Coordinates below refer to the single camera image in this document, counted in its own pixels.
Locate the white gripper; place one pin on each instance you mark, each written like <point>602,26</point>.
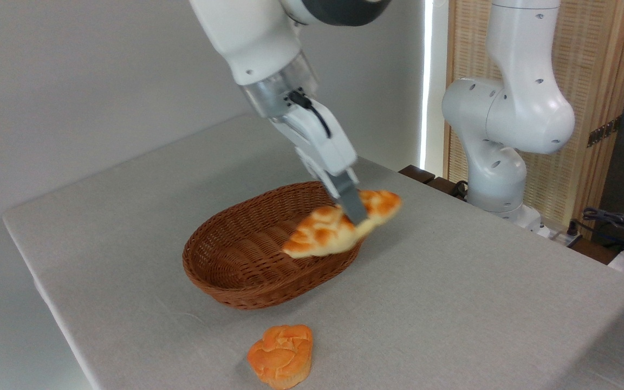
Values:
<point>323,146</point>

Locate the long braided bread loaf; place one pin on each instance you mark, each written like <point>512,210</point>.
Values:
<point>323,235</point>

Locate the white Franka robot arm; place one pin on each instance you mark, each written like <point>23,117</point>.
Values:
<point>247,38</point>

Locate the round orange bread roll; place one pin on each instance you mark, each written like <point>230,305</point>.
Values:
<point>282,355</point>

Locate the dark brown wooden block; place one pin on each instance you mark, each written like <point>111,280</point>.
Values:
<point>416,173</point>
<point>444,187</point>

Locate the brown oval wicker basket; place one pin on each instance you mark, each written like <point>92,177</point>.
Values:
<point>247,260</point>

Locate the grey tablecloth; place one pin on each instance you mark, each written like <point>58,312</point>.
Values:
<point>453,281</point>

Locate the white power strip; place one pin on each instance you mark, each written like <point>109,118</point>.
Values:
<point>558,236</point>

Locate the metal screen hinge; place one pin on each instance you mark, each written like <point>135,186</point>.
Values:
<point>604,131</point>

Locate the bamboo folding screen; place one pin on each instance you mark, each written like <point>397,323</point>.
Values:
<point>593,54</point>

